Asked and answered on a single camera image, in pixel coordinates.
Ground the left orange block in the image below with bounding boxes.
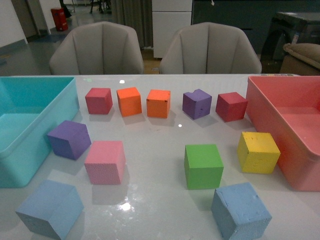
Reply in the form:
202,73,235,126
116,87,142,117

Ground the left grey chair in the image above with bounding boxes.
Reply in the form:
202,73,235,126
49,21,144,76

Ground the left purple block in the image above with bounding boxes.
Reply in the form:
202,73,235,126
47,120,92,160

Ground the orange block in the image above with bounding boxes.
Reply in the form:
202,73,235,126
116,87,142,117
146,89,171,119

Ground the right grey chair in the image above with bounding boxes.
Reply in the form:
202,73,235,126
159,22,262,75

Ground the red block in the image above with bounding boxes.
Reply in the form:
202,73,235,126
215,92,248,122
85,87,113,115

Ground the pink block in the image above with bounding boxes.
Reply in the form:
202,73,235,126
84,140,126,185

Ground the right red block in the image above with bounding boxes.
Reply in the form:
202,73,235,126
215,92,248,122

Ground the right orange block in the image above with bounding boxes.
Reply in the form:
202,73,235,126
146,89,171,119

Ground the chipped purple block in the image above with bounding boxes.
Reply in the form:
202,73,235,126
182,89,212,120

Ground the white cabinet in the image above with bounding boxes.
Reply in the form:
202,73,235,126
151,0,193,59

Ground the teal plastic bin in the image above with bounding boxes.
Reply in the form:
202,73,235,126
0,76,79,188

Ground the grey chair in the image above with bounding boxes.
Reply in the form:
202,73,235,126
159,22,262,75
49,21,144,76

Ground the dark counter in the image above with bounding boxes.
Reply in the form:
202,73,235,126
192,0,320,54

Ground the left red block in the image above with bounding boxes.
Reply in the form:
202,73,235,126
85,87,113,115

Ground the grey curtain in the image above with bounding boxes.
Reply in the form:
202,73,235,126
111,0,154,48

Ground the beige sofa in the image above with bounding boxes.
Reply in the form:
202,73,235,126
280,43,320,76

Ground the blue block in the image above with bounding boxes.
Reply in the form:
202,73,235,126
15,180,84,240
211,182,272,240

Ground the yellow block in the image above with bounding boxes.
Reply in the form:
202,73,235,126
237,131,281,174

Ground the pink plastic bin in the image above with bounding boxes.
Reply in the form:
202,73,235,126
246,76,320,192

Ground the green block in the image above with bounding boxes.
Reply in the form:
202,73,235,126
184,144,224,190

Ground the red bin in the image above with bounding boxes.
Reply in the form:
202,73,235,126
50,8,68,32

